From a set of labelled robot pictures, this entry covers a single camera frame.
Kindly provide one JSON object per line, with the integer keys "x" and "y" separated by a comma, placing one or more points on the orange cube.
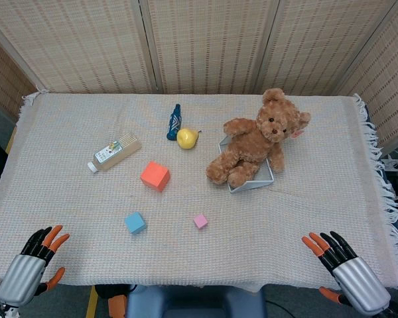
{"x": 155, "y": 176}

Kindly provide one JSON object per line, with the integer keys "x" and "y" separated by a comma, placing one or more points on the beige woven tablecloth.
{"x": 219, "y": 251}

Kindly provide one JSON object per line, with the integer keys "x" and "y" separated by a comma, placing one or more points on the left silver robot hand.
{"x": 20, "y": 276}

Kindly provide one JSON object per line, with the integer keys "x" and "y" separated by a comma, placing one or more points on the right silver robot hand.
{"x": 359, "y": 281}

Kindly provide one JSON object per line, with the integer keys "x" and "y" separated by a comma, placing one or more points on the blue cube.
{"x": 135, "y": 223}

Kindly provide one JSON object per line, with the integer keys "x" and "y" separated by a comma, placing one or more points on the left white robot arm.
{"x": 5, "y": 311}

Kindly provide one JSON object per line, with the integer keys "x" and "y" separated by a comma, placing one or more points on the yellow pear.
{"x": 186, "y": 138}

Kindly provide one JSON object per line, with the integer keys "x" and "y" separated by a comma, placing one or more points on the brown teddy bear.
{"x": 252, "y": 145}

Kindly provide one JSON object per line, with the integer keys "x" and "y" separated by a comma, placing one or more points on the blue robot torso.
{"x": 195, "y": 303}

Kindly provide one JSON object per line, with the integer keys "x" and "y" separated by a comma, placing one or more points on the small dark blue bottle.
{"x": 174, "y": 123}

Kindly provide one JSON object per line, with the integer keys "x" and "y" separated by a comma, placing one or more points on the clear tea bottle white cap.
{"x": 117, "y": 152}

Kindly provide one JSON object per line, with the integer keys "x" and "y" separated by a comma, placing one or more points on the pink cube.
{"x": 200, "y": 221}

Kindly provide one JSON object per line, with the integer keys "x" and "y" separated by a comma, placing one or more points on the woven folding screen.
{"x": 205, "y": 46}

